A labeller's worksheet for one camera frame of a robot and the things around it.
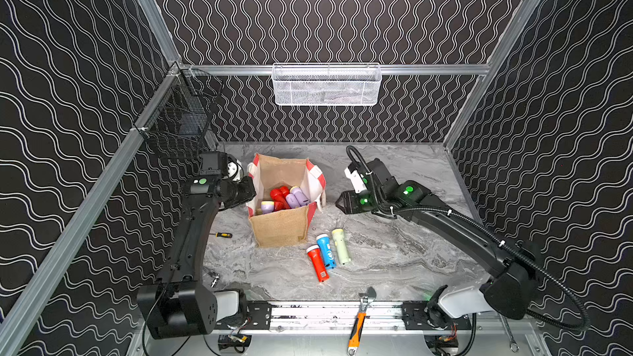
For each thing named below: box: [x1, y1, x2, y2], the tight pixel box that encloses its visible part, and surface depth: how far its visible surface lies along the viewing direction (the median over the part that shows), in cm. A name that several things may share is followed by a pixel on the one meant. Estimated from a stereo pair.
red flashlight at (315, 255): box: [305, 244, 331, 282], surface depth 85 cm
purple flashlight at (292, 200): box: [285, 192, 301, 209], surface depth 94 cm
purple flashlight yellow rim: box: [289, 185, 310, 207], surface depth 99 cm
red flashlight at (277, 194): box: [269, 188, 286, 202], surface depth 97 cm
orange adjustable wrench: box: [346, 285, 377, 356], surface depth 74 cm
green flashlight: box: [332, 228, 352, 266], surface depth 89 cm
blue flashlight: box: [315, 234, 337, 270], surface depth 87 cm
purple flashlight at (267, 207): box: [260, 201, 275, 215], surface depth 86 cm
